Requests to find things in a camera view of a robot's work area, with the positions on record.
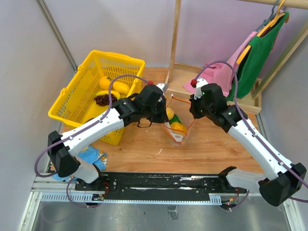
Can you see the wooden clothes rack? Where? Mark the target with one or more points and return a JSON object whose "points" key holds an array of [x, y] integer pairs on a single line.
{"points": [[179, 77]]}

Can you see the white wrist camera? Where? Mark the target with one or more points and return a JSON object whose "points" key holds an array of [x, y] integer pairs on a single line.
{"points": [[162, 86], [198, 84]]}

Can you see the grey hanger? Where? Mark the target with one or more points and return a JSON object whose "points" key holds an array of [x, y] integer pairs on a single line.
{"points": [[278, 3]]}

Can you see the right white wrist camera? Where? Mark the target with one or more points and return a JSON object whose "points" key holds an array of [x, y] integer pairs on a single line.
{"points": [[198, 84]]}

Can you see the yellow pear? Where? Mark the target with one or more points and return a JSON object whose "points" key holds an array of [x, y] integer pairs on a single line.
{"points": [[178, 128]]}

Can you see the watermelon slice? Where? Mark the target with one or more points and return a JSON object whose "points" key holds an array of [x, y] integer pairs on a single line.
{"points": [[175, 118]]}

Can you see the yellow hanger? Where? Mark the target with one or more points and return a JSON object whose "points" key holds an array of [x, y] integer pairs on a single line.
{"points": [[269, 25]]}

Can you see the dark red grape bunch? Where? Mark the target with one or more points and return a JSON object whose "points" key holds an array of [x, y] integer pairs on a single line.
{"points": [[103, 100]]}

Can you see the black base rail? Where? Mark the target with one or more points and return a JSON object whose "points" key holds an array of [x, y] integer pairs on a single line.
{"points": [[159, 188]]}

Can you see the yellow mango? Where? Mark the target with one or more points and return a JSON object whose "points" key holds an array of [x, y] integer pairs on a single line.
{"points": [[121, 88]]}

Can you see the green shirt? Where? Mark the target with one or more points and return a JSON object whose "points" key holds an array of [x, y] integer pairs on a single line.
{"points": [[249, 69]]}

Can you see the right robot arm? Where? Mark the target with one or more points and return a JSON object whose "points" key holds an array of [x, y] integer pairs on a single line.
{"points": [[281, 178]]}

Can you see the yellow banana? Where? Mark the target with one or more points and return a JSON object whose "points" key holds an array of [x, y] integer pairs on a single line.
{"points": [[106, 92]]}

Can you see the pink shirt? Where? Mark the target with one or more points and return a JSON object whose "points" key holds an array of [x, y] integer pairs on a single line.
{"points": [[221, 74]]}

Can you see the yellow apple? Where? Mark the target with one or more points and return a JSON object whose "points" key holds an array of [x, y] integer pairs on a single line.
{"points": [[170, 113]]}

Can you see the yellow plastic basket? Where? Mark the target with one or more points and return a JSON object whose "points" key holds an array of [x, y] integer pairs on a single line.
{"points": [[75, 105]]}

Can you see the blue patterned cloth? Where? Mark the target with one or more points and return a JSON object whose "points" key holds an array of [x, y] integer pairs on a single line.
{"points": [[90, 155]]}

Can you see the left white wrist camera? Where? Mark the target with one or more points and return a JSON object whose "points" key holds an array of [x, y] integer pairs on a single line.
{"points": [[162, 86]]}

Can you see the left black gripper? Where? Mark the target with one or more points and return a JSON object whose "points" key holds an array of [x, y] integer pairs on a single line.
{"points": [[163, 117]]}

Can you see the clear zip top bag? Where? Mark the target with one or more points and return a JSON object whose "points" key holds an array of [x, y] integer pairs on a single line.
{"points": [[181, 108]]}

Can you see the orange fruit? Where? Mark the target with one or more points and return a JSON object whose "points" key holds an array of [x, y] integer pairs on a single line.
{"points": [[104, 83]]}

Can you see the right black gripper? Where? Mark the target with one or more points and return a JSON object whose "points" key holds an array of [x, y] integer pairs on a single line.
{"points": [[193, 109]]}

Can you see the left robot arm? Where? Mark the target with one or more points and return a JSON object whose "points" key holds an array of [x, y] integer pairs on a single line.
{"points": [[150, 104]]}

